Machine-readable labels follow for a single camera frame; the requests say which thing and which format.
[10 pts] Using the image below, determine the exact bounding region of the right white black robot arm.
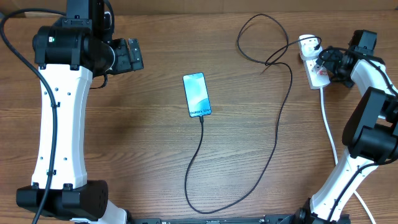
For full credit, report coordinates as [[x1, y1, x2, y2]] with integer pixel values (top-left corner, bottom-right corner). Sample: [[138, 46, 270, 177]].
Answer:
[[284, 30, 397, 223]]

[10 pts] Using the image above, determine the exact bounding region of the blue Galaxy smartphone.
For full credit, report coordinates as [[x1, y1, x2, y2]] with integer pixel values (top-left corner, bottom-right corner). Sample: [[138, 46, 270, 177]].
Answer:
[[182, 73, 212, 118]]

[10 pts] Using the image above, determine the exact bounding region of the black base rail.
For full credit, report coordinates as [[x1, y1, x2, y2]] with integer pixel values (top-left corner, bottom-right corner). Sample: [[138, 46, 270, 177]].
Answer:
[[124, 213, 351, 224]]

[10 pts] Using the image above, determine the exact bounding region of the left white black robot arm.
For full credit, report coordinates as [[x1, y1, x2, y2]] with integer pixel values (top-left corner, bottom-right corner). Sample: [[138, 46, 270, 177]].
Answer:
[[16, 1, 144, 223]]

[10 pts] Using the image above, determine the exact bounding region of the white charger plug adapter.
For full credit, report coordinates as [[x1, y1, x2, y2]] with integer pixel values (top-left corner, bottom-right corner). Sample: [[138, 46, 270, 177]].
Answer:
[[298, 34, 323, 61]]

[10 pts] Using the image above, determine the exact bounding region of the white power strip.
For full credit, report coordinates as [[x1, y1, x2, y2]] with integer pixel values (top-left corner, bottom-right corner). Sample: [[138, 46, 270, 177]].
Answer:
[[303, 59, 330, 90]]

